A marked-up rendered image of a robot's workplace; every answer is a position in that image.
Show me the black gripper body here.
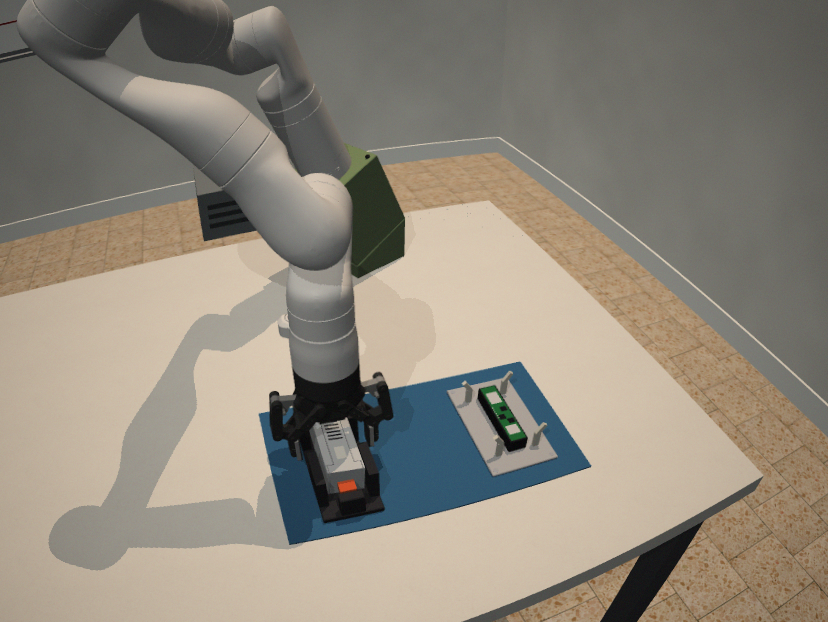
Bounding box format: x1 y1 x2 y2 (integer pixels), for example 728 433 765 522
292 362 365 424

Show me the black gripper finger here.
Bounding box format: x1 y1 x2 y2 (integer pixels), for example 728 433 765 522
269 391 327 461
337 372 394 447

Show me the grey rectangular cover with black slots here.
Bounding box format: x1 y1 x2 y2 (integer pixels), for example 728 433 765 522
309 417 365 494

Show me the blue flat mat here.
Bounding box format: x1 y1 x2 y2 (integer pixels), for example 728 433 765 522
259 361 591 545

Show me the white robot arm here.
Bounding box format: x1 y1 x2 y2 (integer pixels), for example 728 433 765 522
16 0 359 383

